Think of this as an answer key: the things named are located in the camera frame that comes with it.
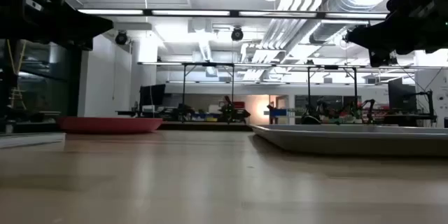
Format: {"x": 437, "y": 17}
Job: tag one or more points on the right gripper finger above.
{"x": 367, "y": 38}

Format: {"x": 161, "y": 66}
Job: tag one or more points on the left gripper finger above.
{"x": 89, "y": 26}

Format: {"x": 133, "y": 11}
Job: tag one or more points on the pink plastic plate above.
{"x": 108, "y": 125}

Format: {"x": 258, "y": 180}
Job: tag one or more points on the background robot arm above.
{"x": 231, "y": 111}

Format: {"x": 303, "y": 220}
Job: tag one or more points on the grey plastic tray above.
{"x": 350, "y": 140}

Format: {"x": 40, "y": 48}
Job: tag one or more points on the dark glass partition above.
{"x": 45, "y": 77}

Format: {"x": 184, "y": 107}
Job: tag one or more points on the black computer monitor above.
{"x": 152, "y": 95}
{"x": 402, "y": 94}

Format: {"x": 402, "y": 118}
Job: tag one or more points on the long ceiling light bar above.
{"x": 190, "y": 13}

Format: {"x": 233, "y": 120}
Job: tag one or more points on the silver ventilation duct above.
{"x": 350, "y": 3}

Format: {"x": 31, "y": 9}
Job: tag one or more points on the black background station frame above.
{"x": 183, "y": 91}
{"x": 355, "y": 91}

